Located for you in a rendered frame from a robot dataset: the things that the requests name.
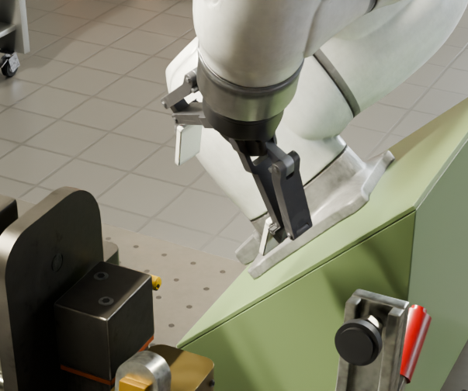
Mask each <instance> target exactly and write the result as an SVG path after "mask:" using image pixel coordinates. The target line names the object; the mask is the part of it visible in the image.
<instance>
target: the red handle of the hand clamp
mask: <svg viewBox="0 0 468 391"><path fill-rule="evenodd" d="M431 321H432V318H431V317H430V316H429V315H428V314H427V310H426V309H425V308H424V307H422V306H418V305H412V306H411V308H409V313H408V319H407V329H406V334H405V340H404V350H403V356H402V362H401V367H400V378H399V383H398V389H397V391H404V389H405V386H406V384H408V383H410V382H411V379H412V376H413V374H414V370H415V367H416V364H417V362H418V358H419V355H420V354H421V349H422V347H423V344H424V342H425V338H426V335H427V333H428V329H429V326H430V323H431Z"/></svg>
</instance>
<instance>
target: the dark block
mask: <svg viewBox="0 0 468 391"><path fill-rule="evenodd" d="M54 317H55V326H56V334H57V350H58V358H59V363H60V364H61V369H62V370H64V371H67V376H68V391H110V390H111V389H112V388H113V387H114V386H115V379H116V371H117V369H118V368H119V367H120V366H121V365H122V364H123V363H124V362H125V361H127V360H128V359H129V358H131V357H132V356H134V355H135V354H136V353H137V352H139V351H146V350H147V349H148V348H149V346H148V345H149V344H150V343H151V342H152V341H153V340H154V307H153V289H152V276H151V275H149V274H147V273H143V272H139V271H136V270H133V269H130V268H125V267H122V266H119V265H114V264H111V263H108V262H105V261H100V262H98V263H97V264H96V265H95V266H94V267H93V268H92V269H91V270H90V271H89V272H87V273H86V274H85V275H84V276H83V277H82V278H81V279H80V280H79V281H77V282H76V283H75V284H74V285H73V286H72V287H71V288H70V289H69V290H68V291H67V292H66V293H65V294H64V295H63V296H62V297H61V298H60V299H58V300H57V301H56V302H55V303H54Z"/></svg>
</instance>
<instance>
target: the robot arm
mask: <svg viewBox="0 0 468 391"><path fill-rule="evenodd" d="M467 4H468V0H193V6H192V11H193V21H194V27H195V31H196V35H197V37H196V38H195V39H194V40H193V41H192V42H191V43H190V44H189V45H188V46H187V47H186V48H185V49H184V50H183V51H182V52H181V53H180V54H179V55H178V56H177V57H176V58H175V59H174V60H173V61H172V62H171V63H170V64H169V65H168V67H167V68H166V81H167V86H168V93H169V94H167V95H166V96H165V97H164V98H162V99H161V104H162V105H163V106H164V107H165V108H166V109H168V108H170V109H171V110H172V112H173V114H172V118H173V120H174V122H175V135H176V136H177V137H176V150H175V163H176V164H177V165H178V166H180V165H182V164H183V163H185V162H186V161H188V160H189V159H190V158H192V157H194V156H196V157H197V158H198V160H199V162H200V163H201V165H202V166H203V167H204V168H205V169H206V171H207V172H208V174H209V175H210V176H211V178H212V179H213V180H214V181H215V182H216V183H217V185H218V186H219V187H220V188H221V189H222V191H223V192H224V193H225V194H226V195H227V196H228V198H229V199H230V200H231V201H232V202H233V203H234V204H235V205H236V206H237V207H238V208H239V209H240V210H241V211H242V212H243V213H244V214H245V216H246V217H247V218H248V219H249V220H250V221H251V223H252V225H253V226H254V228H255V230H254V231H253V234H252V235H251V236H250V237H249V238H248V239H247V240H246V241H245V242H244V243H243V244H242V245H241V246H240V247H239V248H238V249H237V250H236V251H235V253H236V257H237V259H238V260H239V261H240V263H242V264H245V265H248V264H250V263H251V265H250V267H249V268H248V273H249V275H250V276H251V277H252V278H253V279H254V280H256V279H258V278H259V277H261V276H262V275H264V274H265V273H266V272H267V271H269V270H270V269H271V268H273V267H274V266H276V265H277V264H278V263H280V262H281V261H283V260H284V259H286V258H288V257H289V256H290V255H291V254H293V253H295V252H296V251H298V250H299V249H301V248H302V247H304V246H305V245H307V244H309V243H310V242H311V241H312V240H314V239H316V238H317V237H319V236H320V235H322V234H323V233H325V232H326V231H328V230H329V229H331V228H332V227H333V226H335V225H336V224H338V223H340V222H341V221H343V220H345V219H347V218H348V217H350V216H352V215H353V214H355V213H357V212H358V211H359V210H360V209H361V208H362V207H364V205H365V204H367V202H368V201H369V196H370V194H371V193H372V191H373V190H374V188H375V187H376V184H377V183H378V181H379V180H380V178H381V177H382V175H383V173H384V172H385V170H386V169H387V168H388V167H389V165H390V164H391V163H392V162H393V161H394V160H395V157H394V156H393V155H392V154H391V153H390V151H384V152H382V153H380V154H378V155H376V156H375V157H372V158H370V159H369V160H367V161H364V162H362V160H361V159H360V158H359V157H358V156H357V155H356V154H355V152H354V151H353V150H352V149H351V148H350V147H349V146H348V145H347V144H346V142H344V140H343V139H342V138H341V136H340V133H341V132H342V131H343V130H344V129H345V128H346V127H347V125H348V124H350V122H351V121H352V119H353V118H355V117H356V116H357V115H358V114H360V113H361V112H362V111H364V110H365V109H367V108H369V107H370V106H371V105H373V104H374V103H376V102H378V101H379V100H381V99H382V98H383V97H384V96H386V95H388V94H389V93H390V92H392V91H393V90H394V89H395V88H396V87H397V86H399V85H400V84H402V83H403V82H404V81H405V80H407V79H408V78H409V77H410V76H411V75H412V74H413V73H414V72H416V70H418V69H419V68H420V67H421V66H422V65H423V64H425V63H426V62H427V61H428V60H429V59H430V58H431V57H432V56H433V55H434V54H435V53H436V52H437V51H438V49H439V48H440V47H441V46H442V45H443V44H444V42H445V41H446V40H447V39H448V38H449V36H450V34H451V33H452V31H453V30H454V29H455V27H456V25H457V23H458V22H459V21H460V19H461V17H462V15H463V13H464V11H465V9H466V7H467Z"/></svg>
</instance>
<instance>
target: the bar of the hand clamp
mask: <svg viewBox="0 0 468 391"><path fill-rule="evenodd" d="M409 307H410V305H409V302H407V301H403V300H400V299H395V298H392V297H389V296H384V295H380V294H377V293H374V292H369V291H366V290H363V289H357V290H356V291H355V292H354V293H353V294H352V296H351V297H350V298H349V299H348V300H347V302H346V304H345V316H344V323H343V324H342V325H341V327H340V328H339V329H338V331H337V332H336V334H335V347H336V349H337V352H338V353H339V354H340V355H339V363H338V375H337V382H336V388H335V391H397V389H398V383H399V378H400V367H401V362H402V356H403V350H404V340H405V334H406V329H407V319H408V313H409Z"/></svg>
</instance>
